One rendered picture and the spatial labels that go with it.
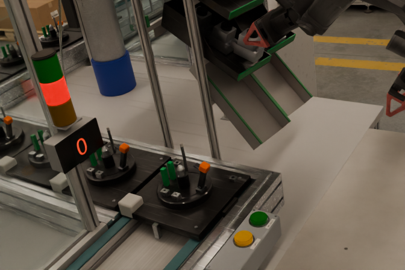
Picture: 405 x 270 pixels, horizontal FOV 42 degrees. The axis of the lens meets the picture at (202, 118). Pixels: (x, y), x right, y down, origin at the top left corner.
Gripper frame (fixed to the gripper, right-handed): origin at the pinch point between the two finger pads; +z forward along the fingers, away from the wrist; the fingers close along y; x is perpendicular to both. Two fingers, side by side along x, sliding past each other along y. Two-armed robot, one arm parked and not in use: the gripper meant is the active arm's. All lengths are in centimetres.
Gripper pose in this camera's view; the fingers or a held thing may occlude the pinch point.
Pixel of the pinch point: (251, 37)
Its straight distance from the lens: 133.2
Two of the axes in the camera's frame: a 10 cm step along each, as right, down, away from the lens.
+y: -5.8, 4.9, -6.5
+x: 5.2, 8.4, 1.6
